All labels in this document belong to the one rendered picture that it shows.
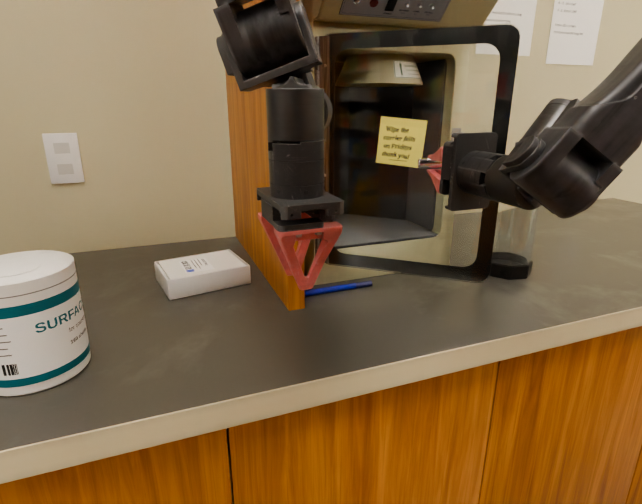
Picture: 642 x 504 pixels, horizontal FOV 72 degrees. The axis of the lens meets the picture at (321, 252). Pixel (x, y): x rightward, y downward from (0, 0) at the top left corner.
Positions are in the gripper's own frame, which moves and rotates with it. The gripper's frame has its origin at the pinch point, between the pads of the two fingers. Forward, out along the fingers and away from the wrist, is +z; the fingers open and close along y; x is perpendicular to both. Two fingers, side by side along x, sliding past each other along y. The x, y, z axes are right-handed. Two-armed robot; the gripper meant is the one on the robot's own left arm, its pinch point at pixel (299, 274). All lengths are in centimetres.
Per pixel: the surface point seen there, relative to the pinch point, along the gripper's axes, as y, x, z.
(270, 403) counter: 2.4, 3.4, 17.9
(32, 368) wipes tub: 12.5, 30.2, 12.3
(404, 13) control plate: 28, -29, -32
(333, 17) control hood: 29.6, -16.6, -31.0
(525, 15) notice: 75, -99, -43
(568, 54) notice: 74, -119, -32
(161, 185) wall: 76, 11, 2
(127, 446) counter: 2.6, 20.3, 19.0
